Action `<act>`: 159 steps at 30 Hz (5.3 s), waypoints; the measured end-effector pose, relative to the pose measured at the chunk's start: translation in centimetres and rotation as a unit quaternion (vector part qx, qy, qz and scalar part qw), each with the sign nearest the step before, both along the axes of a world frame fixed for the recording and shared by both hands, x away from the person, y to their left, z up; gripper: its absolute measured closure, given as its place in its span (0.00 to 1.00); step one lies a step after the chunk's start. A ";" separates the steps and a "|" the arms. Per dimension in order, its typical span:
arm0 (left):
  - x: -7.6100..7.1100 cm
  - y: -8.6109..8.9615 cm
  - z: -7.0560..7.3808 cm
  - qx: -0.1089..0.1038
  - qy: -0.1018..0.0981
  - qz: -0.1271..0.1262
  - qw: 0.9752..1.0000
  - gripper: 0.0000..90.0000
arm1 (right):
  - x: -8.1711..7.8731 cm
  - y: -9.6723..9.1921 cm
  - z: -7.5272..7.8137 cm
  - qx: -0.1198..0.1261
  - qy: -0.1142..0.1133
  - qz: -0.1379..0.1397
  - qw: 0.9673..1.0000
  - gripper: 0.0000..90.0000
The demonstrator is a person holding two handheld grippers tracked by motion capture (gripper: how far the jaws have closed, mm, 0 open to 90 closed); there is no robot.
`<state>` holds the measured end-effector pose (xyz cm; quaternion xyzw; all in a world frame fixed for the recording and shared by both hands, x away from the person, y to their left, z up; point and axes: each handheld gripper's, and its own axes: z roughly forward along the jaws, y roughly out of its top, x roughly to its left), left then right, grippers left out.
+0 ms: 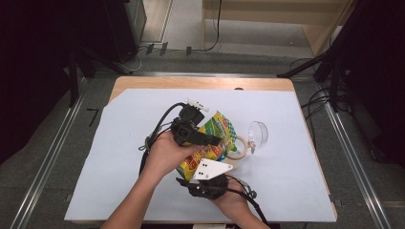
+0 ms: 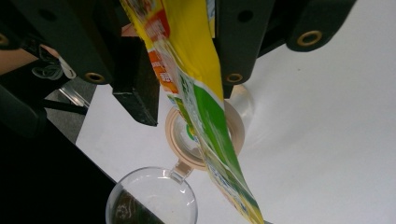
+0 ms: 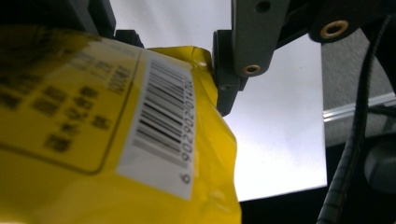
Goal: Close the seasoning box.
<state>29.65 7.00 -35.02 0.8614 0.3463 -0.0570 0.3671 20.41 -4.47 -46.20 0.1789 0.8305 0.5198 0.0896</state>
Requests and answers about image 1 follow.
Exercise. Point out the metal floor rail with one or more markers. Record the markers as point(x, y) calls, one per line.
point(359, 175)
point(41, 178)
point(207, 74)

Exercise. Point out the black cabinet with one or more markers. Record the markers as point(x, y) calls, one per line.
point(127, 25)

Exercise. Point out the white table mat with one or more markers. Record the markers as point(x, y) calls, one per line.
point(286, 191)

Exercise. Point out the black curtain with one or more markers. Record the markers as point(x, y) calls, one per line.
point(31, 63)
point(382, 63)

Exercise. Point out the person's left hand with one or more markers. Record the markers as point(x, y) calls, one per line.
point(165, 156)

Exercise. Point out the yellow green refill pouch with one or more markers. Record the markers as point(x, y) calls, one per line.
point(216, 127)

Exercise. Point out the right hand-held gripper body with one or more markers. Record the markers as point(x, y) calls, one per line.
point(210, 181)

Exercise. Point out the person's right hand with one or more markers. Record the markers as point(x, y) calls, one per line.
point(232, 200)

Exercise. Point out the black metal stand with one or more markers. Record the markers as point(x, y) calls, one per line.
point(299, 68)
point(74, 86)

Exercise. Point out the light wooden shelf unit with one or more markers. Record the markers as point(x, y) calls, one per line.
point(270, 16)

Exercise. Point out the dark table grommet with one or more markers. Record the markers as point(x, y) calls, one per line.
point(238, 88)

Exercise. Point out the small black floor bracket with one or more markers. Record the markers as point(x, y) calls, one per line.
point(188, 51)
point(150, 48)
point(163, 48)

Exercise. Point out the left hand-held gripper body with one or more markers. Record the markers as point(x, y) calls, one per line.
point(186, 127)

